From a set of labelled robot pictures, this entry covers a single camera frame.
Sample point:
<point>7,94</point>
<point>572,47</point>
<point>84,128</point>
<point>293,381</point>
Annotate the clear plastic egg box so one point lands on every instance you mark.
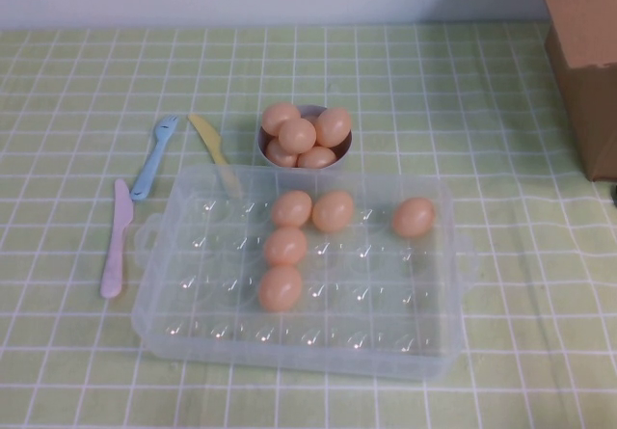
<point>217,265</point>

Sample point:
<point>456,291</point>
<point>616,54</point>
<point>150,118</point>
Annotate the brown cardboard box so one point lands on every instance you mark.
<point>588,87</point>

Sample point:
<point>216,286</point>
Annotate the small grey bowl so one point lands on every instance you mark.
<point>348,152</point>

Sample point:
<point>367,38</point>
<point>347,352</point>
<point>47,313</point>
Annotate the yellow plastic knife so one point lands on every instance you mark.
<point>207,135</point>

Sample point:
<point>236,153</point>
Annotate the green checked tablecloth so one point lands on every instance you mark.
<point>434,111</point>

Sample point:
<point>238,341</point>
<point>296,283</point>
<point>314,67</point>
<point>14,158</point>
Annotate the blue plastic fork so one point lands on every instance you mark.
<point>154,159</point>

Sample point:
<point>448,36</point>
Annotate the pink plastic knife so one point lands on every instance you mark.
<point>118,236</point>

